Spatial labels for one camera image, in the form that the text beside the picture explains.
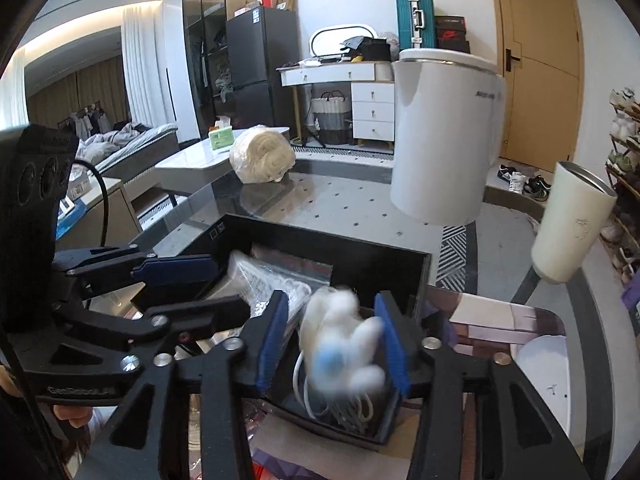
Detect teal suitcase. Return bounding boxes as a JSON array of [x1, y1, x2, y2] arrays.
[[395, 0, 435, 52]]

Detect black bag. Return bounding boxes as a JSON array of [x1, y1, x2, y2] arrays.
[[340, 36, 392, 64]]

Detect grey blanket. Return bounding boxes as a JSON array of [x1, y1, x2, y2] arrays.
[[77, 122, 152, 167]]

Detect white round bin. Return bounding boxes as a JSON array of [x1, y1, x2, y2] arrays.
[[390, 47, 508, 225]]

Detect grey bed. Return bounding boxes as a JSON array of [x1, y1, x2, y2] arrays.
[[75, 122, 181, 182]]

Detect printed table mat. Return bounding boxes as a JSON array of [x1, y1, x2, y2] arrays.
[[190, 285, 573, 480]]

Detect blue white box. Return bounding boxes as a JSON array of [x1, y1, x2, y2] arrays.
[[55, 198, 81, 241]]

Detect white charging cable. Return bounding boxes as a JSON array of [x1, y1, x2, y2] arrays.
[[299, 287, 388, 406]]

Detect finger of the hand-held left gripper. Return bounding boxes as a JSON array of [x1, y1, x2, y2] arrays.
[[52, 244, 215, 289], [52, 295, 251, 357]]

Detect white drawer chest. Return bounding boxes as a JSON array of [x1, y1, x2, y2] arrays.
[[351, 81, 396, 147]]

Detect wooden door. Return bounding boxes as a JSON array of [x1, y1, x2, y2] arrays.
[[487, 0, 586, 171]]

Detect grey coffee table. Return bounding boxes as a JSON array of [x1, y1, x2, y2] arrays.
[[155, 137, 242, 199]]

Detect white vanity desk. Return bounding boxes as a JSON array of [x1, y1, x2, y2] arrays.
[[277, 60, 376, 147]]

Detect white curtain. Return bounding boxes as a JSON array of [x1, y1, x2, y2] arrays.
[[121, 2, 184, 132]]

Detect white tumbler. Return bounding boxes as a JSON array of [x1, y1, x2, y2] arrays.
[[531, 161, 618, 285]]

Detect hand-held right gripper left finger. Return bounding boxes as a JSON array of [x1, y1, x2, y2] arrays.
[[80, 290, 291, 480]]

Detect red and white bag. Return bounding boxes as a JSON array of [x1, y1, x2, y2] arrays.
[[250, 460, 286, 480]]

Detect beige curtain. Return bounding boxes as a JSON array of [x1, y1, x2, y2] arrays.
[[25, 67, 129, 129]]

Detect black fridge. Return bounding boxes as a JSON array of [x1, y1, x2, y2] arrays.
[[226, 6, 301, 141]]

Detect black white patterned rug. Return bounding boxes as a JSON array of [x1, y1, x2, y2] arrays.
[[439, 224, 469, 292]]

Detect woven basket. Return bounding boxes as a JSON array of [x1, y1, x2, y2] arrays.
[[311, 91, 352, 146]]

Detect black white sneaker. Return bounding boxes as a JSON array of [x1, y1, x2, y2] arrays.
[[522, 175, 554, 202], [497, 164, 527, 192]]

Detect cream yarn bundle in plastic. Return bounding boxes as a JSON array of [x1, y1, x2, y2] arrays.
[[229, 125, 297, 184]]

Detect black cardboard box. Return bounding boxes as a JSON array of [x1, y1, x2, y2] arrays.
[[137, 212, 432, 446]]

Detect wooden shoe rack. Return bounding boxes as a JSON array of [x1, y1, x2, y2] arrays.
[[604, 87, 640, 281]]

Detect oval mirror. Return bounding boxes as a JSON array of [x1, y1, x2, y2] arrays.
[[308, 23, 378, 62]]

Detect dark glass wardrobe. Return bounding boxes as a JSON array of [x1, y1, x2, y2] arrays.
[[181, 0, 257, 147]]

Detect rows of shoes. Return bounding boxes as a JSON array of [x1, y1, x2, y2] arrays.
[[602, 87, 640, 278]]

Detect person's left hand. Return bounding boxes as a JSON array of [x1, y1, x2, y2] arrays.
[[50, 402, 96, 426]]

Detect clothes rack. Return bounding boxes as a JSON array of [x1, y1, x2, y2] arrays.
[[57, 104, 114, 137]]

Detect beige drawer cabinet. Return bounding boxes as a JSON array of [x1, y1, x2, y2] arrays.
[[55, 175, 144, 247]]

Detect black cable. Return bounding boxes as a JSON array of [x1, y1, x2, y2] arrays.
[[72, 159, 111, 249]]

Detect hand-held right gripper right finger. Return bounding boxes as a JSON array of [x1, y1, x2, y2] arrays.
[[374, 290, 592, 480]]

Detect clear bag of white laces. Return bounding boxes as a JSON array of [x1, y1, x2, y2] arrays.
[[227, 252, 313, 321]]

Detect purple bag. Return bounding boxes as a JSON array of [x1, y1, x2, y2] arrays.
[[620, 265, 640, 322]]

